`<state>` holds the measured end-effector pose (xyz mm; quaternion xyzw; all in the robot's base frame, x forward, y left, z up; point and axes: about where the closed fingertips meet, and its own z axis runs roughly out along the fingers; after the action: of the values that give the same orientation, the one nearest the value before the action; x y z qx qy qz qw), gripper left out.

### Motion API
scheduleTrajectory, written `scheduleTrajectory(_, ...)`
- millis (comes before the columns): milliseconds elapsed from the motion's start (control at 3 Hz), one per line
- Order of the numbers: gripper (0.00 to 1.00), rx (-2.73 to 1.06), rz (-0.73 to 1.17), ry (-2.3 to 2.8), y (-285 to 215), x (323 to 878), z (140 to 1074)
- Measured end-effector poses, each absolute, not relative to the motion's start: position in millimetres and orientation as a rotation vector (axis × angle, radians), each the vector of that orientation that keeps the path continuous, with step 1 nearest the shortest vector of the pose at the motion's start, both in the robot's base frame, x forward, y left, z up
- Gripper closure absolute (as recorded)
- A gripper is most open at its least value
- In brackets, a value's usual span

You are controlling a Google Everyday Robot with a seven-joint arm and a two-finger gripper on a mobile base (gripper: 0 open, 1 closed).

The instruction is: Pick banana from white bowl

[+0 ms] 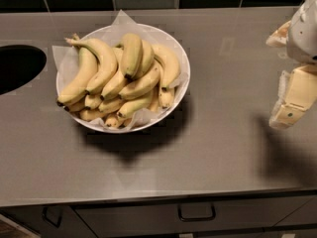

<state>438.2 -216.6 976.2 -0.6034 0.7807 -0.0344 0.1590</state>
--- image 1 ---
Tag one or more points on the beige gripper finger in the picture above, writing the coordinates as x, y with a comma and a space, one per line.
278, 38
297, 92

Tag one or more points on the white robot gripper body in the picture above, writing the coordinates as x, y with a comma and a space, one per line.
304, 34

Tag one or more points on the right curved banana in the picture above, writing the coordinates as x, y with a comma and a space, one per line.
170, 64

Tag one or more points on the white bowl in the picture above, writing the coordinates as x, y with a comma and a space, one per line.
180, 57

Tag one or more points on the small spotted right banana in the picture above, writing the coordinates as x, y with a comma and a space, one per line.
165, 96

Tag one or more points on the banana behind top centre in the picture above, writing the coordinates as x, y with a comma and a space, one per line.
146, 60

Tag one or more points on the middle lower banana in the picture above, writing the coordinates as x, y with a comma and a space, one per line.
142, 85

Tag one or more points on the lower front banana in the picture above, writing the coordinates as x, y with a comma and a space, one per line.
129, 108

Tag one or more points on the centre short banana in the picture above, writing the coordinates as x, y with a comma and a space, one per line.
118, 80

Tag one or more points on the curved banana with stem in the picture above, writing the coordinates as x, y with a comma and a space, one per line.
106, 58

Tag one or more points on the middle low banana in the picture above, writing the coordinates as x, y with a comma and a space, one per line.
109, 106

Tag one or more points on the bottom banana tip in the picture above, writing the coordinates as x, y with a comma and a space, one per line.
113, 121

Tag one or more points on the long left outer banana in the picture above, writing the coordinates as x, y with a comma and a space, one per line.
75, 90

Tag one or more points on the small banana lower left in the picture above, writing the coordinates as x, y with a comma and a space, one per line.
92, 101

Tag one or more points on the bottom left banana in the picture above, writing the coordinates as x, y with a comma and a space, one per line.
89, 115

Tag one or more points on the leftmost small banana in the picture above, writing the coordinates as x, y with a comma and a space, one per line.
78, 106

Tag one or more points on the grey drawer front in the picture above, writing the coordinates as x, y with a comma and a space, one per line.
226, 215

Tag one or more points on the white paper liner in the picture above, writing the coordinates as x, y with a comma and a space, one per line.
66, 60

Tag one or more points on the black drawer handle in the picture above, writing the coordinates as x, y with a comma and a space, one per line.
195, 212

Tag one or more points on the black left cabinet handle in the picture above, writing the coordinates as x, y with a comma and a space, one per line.
52, 215

